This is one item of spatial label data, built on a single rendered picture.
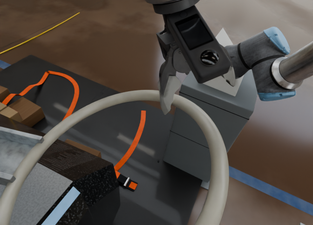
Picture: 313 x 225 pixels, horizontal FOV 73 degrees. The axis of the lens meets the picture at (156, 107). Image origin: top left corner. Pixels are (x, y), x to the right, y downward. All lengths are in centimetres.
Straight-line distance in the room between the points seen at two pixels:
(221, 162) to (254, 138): 189
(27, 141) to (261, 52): 99
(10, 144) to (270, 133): 218
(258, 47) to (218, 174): 83
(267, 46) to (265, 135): 137
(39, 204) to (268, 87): 101
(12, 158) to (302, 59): 98
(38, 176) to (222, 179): 71
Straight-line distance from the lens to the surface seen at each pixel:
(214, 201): 36
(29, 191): 91
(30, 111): 212
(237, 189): 190
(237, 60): 116
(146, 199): 167
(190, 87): 117
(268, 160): 219
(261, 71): 109
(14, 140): 69
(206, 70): 28
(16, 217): 89
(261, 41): 113
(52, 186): 89
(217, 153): 40
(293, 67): 98
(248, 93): 127
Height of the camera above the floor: 158
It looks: 46 degrees down
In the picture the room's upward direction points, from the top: 8 degrees clockwise
